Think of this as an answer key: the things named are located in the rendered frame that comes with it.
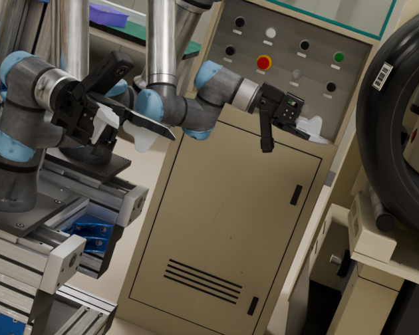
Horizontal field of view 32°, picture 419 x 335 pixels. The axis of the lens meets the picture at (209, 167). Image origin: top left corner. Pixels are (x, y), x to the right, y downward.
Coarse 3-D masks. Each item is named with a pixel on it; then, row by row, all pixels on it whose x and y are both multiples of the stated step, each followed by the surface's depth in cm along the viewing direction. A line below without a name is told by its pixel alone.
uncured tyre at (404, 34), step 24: (408, 24) 174; (384, 48) 175; (408, 48) 162; (408, 72) 162; (360, 96) 178; (384, 96) 164; (408, 96) 162; (360, 120) 171; (384, 120) 165; (360, 144) 172; (384, 144) 166; (384, 168) 168; (408, 168) 195; (384, 192) 171; (408, 192) 168; (408, 216) 171
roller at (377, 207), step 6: (372, 192) 196; (372, 198) 192; (378, 198) 188; (372, 204) 188; (378, 204) 183; (378, 210) 178; (384, 210) 177; (378, 216) 174; (384, 216) 174; (390, 216) 174; (378, 222) 174; (384, 222) 174; (390, 222) 174; (378, 228) 175; (384, 228) 174; (390, 228) 174
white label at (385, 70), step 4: (384, 64) 165; (388, 64) 163; (384, 68) 164; (388, 68) 163; (380, 72) 165; (384, 72) 164; (388, 72) 162; (376, 76) 166; (380, 76) 165; (384, 76) 163; (376, 80) 166; (380, 80) 164; (384, 80) 163; (372, 84) 167; (376, 84) 165; (380, 84) 164; (376, 88) 165; (380, 88) 163
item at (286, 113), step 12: (264, 84) 178; (264, 96) 179; (276, 96) 178; (288, 96) 176; (252, 108) 179; (264, 108) 180; (276, 108) 179; (288, 108) 178; (300, 108) 176; (276, 120) 178; (288, 120) 179
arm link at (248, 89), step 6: (246, 78) 180; (246, 84) 178; (252, 84) 179; (258, 84) 180; (240, 90) 178; (246, 90) 178; (252, 90) 178; (240, 96) 178; (246, 96) 177; (252, 96) 178; (234, 102) 179; (240, 102) 178; (246, 102) 178; (240, 108) 180; (246, 108) 179
